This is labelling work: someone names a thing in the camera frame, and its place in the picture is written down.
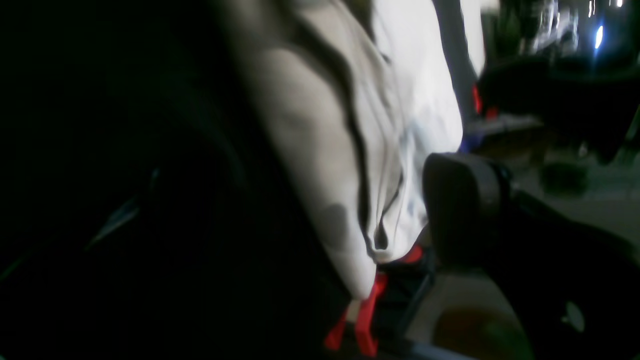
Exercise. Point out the orange black clamp top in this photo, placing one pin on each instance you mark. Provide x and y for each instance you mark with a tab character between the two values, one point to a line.
375	328

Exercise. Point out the black table cloth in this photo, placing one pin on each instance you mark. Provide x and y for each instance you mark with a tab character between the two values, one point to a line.
144	213

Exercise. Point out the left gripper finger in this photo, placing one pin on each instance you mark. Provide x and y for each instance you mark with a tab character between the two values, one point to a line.
574	287

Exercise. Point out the white T-shirt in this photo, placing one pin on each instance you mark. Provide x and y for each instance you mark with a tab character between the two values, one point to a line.
354	95

